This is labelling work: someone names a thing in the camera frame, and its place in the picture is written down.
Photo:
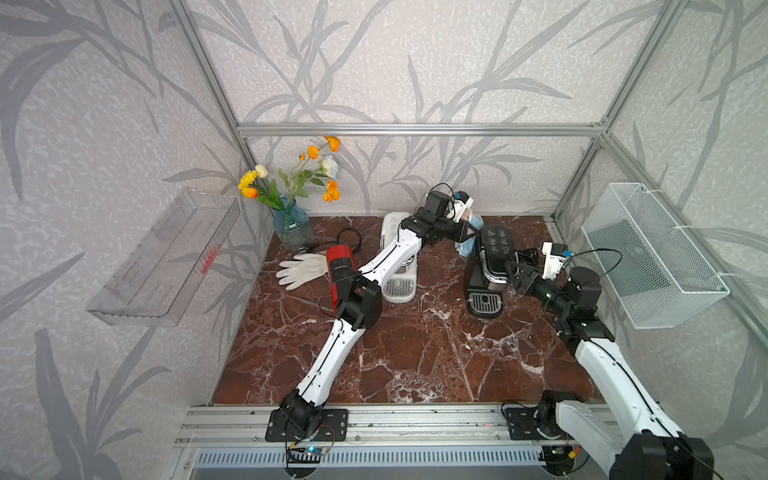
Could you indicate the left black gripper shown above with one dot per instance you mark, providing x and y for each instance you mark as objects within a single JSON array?
[{"x": 463, "y": 228}]

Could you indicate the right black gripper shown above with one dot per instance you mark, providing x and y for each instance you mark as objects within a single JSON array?
[{"x": 528, "y": 274}]

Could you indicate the black coffee machine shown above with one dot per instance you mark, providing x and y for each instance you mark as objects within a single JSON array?
[{"x": 485, "y": 276}]

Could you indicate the blue pink patterned cloth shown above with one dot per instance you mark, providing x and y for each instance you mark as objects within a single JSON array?
[{"x": 476, "y": 223}]

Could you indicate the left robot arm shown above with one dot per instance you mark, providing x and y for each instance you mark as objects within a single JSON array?
[{"x": 357, "y": 300}]

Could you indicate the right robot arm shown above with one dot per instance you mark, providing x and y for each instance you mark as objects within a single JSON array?
[{"x": 647, "y": 444}]

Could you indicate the red coffee machine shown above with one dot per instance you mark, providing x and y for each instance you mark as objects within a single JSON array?
[{"x": 342, "y": 270}]

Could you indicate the white glove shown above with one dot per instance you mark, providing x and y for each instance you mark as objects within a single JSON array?
[{"x": 301, "y": 269}]

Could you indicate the blue glass vase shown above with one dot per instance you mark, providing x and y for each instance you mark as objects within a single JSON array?
[{"x": 292, "y": 225}]

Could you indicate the orange yellow artificial flowers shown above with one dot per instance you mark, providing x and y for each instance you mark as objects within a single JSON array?
[{"x": 316, "y": 167}]

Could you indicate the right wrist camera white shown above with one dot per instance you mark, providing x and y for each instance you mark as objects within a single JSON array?
[{"x": 556, "y": 256}]

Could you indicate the white wire mesh basket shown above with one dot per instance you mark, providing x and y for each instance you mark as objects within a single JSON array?
[{"x": 659, "y": 275}]

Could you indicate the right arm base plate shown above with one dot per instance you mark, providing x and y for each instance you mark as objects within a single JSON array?
[{"x": 532, "y": 423}]

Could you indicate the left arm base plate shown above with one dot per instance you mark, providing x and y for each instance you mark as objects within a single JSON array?
[{"x": 321, "y": 425}]

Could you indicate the clear plastic wall shelf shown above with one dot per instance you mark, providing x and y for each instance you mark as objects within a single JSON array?
[{"x": 159, "y": 279}]

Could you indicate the aluminium front rail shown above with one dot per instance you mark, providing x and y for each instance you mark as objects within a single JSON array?
[{"x": 392, "y": 424}]

